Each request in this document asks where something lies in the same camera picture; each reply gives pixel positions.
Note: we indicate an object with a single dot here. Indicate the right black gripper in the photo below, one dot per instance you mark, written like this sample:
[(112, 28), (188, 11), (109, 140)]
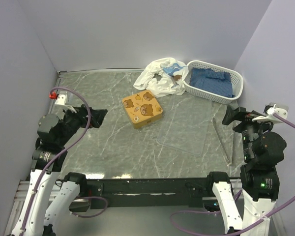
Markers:
[(246, 116)]

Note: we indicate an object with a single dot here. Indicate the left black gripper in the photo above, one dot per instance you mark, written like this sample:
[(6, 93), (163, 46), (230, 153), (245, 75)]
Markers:
[(81, 113)]

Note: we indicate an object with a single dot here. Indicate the metal tongs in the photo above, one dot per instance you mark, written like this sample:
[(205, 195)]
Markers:
[(227, 139)]

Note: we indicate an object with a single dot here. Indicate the clear plastic tray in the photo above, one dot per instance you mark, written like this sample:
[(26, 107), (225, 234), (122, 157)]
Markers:
[(185, 123)]

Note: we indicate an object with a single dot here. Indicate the gold cookie tin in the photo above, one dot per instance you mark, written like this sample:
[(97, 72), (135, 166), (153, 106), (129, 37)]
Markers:
[(138, 121)]

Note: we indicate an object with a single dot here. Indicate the silver tin lid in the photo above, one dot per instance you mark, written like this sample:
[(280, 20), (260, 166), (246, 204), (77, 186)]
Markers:
[(144, 102)]

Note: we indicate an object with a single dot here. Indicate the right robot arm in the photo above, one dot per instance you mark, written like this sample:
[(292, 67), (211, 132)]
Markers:
[(263, 149)]

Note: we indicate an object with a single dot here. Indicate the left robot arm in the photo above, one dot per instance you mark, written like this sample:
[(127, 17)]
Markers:
[(40, 216)]

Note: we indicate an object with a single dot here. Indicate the blue folded cloth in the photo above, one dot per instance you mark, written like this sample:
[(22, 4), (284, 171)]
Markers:
[(211, 81)]

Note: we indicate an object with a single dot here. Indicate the white laundry basket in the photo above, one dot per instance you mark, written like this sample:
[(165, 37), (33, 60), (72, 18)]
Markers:
[(236, 80)]

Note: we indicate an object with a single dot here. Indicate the white crumpled shirt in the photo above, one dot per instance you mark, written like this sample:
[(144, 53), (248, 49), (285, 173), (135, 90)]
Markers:
[(163, 77)]

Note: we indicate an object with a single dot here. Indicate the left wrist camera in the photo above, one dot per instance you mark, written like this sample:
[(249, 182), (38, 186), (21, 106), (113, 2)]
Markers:
[(62, 100)]

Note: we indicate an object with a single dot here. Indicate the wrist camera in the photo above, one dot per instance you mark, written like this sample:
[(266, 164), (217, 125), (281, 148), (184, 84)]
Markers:
[(270, 110), (62, 100)]

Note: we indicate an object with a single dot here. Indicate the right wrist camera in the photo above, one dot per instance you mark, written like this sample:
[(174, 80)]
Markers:
[(270, 110)]

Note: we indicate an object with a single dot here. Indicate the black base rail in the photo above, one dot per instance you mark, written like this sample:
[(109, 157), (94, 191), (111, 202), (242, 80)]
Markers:
[(153, 192)]

